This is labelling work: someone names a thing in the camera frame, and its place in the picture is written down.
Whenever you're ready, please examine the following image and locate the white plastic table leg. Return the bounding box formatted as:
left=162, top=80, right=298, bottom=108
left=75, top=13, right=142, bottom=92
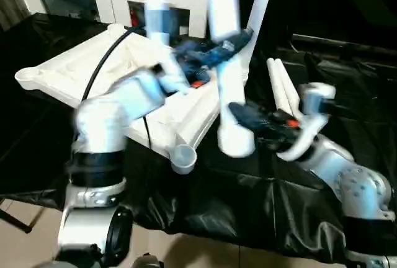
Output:
left=267, top=58, right=299, bottom=117
left=244, top=0, right=277, bottom=75
left=274, top=58, right=302, bottom=114
left=203, top=0, right=257, bottom=159

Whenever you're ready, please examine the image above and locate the black mat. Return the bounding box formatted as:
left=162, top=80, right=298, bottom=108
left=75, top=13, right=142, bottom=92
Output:
left=0, top=13, right=397, bottom=262

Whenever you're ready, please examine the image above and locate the long black bar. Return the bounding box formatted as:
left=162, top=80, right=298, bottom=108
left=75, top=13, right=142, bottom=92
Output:
left=290, top=33, right=397, bottom=49

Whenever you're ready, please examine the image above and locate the black stand leg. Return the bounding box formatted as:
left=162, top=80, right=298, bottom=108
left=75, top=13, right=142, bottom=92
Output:
left=0, top=199, right=34, bottom=235

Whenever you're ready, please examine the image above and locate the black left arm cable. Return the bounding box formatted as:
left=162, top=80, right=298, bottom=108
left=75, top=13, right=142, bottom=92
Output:
left=81, top=25, right=153, bottom=148

